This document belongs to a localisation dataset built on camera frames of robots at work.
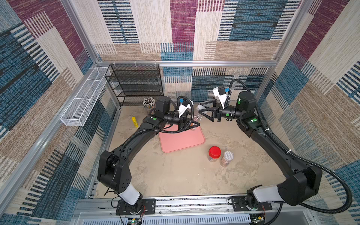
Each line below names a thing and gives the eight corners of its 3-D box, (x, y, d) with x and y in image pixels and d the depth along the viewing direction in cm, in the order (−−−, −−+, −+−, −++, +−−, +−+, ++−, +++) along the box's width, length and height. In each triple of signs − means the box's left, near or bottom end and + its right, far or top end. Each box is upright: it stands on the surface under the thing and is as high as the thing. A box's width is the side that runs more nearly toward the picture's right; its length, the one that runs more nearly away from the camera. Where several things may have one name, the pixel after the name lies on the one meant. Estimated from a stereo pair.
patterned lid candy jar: (221, 167, 88) (225, 159, 79) (219, 159, 91) (223, 151, 82) (229, 167, 88) (234, 159, 79) (227, 159, 91) (232, 151, 82)
